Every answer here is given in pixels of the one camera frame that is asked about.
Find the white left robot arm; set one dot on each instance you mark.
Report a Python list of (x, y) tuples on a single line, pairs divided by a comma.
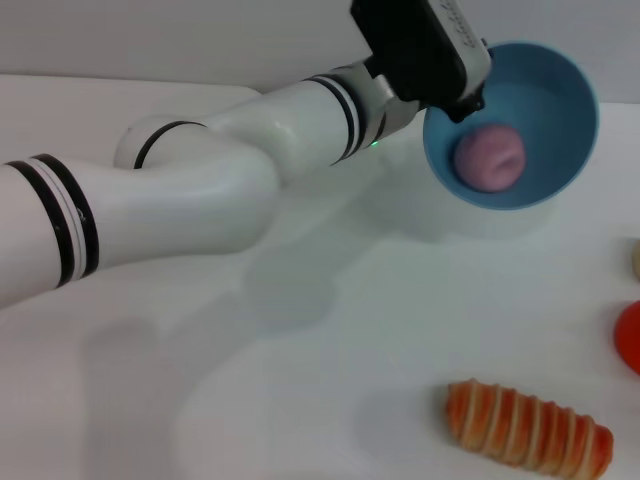
[(200, 200)]

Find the pink toy peach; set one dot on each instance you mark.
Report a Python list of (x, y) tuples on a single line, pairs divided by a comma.
[(490, 160)]

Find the orange striped toy bread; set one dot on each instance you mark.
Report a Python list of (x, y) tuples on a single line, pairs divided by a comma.
[(525, 430)]

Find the blue bowl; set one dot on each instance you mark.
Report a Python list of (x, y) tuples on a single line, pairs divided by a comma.
[(550, 125)]

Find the beige round object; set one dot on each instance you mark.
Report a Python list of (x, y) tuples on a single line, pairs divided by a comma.
[(636, 260)]

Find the red round object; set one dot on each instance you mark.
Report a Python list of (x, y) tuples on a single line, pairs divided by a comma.
[(631, 340)]

